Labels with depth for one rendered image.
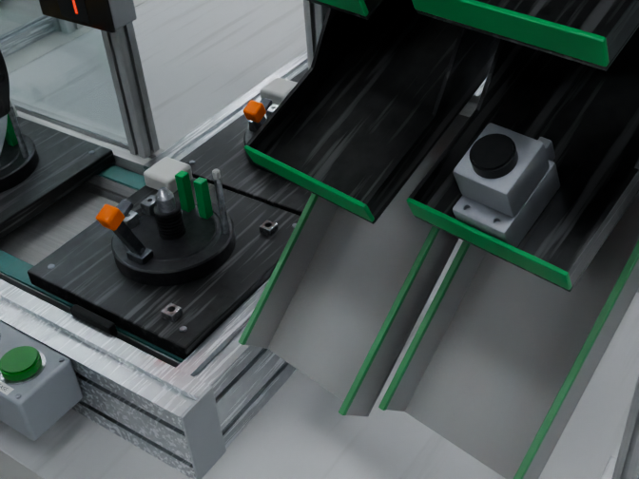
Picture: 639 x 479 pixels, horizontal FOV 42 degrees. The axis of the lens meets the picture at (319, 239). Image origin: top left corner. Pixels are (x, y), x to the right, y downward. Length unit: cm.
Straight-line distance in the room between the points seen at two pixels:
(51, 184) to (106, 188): 8
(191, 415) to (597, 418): 42
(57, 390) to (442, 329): 40
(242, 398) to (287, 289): 15
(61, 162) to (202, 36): 64
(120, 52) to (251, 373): 45
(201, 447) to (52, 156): 51
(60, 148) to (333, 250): 54
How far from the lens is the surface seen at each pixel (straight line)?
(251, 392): 90
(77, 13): 105
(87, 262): 99
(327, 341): 77
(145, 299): 92
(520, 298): 72
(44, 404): 89
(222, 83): 155
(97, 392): 90
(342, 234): 78
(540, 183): 58
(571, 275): 56
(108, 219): 87
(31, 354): 89
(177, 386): 83
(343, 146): 67
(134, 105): 113
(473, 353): 72
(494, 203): 56
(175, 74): 160
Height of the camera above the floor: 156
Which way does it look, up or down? 38 degrees down
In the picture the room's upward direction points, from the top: 5 degrees counter-clockwise
